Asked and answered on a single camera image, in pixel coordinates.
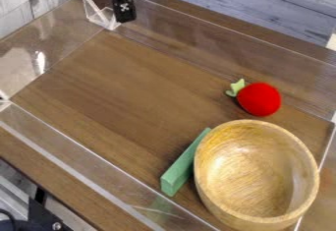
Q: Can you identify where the wooden bowl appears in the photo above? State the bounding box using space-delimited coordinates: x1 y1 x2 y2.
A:
193 119 320 231

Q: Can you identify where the clear acrylic front wall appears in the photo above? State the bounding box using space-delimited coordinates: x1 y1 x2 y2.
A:
0 101 219 231

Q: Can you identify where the clear acrylic corner bracket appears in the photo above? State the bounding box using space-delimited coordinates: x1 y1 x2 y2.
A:
83 0 123 30

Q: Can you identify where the green rectangular block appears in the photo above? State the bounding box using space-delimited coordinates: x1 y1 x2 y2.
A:
160 128 211 197

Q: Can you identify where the clear acrylic left wall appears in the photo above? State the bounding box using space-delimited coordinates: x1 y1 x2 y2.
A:
0 0 101 99

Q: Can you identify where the clear acrylic wall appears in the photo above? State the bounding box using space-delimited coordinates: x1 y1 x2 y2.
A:
119 0 336 118
0 101 219 231
0 0 101 99

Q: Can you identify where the red felt ball with leaf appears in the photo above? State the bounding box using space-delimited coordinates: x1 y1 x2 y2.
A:
224 79 283 117

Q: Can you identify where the clear acrylic back wall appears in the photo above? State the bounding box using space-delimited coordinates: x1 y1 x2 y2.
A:
119 0 336 118

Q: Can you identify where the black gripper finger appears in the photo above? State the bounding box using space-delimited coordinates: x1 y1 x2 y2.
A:
107 0 137 24

